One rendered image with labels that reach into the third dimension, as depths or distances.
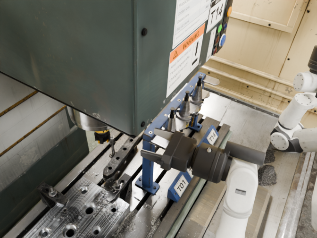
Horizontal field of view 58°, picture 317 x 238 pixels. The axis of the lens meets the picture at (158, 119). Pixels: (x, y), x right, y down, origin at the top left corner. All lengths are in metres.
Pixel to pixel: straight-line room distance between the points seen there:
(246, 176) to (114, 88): 0.37
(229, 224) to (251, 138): 1.01
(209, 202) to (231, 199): 0.71
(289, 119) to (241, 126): 0.59
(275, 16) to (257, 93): 0.45
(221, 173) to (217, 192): 0.76
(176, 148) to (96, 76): 0.31
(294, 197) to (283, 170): 0.31
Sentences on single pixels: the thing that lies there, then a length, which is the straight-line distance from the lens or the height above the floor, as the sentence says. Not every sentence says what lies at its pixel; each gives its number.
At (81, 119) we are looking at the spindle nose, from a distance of 0.72.
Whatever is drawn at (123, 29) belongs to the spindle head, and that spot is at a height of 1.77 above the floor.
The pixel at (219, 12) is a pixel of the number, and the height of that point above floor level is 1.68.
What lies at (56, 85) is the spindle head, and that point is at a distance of 0.61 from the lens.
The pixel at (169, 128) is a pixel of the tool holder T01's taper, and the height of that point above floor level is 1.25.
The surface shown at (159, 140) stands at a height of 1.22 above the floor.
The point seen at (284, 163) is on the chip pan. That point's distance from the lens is 1.84.
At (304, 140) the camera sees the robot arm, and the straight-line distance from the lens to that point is 1.19.
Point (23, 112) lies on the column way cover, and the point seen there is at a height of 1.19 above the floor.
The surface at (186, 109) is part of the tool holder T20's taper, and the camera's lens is 1.06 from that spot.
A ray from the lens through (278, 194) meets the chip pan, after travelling 1.67.
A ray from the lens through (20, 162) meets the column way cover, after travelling 1.35.
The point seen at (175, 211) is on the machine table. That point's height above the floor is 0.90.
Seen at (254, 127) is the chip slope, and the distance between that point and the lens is 1.75.
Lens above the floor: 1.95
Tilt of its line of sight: 43 degrees down
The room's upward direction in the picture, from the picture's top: 4 degrees clockwise
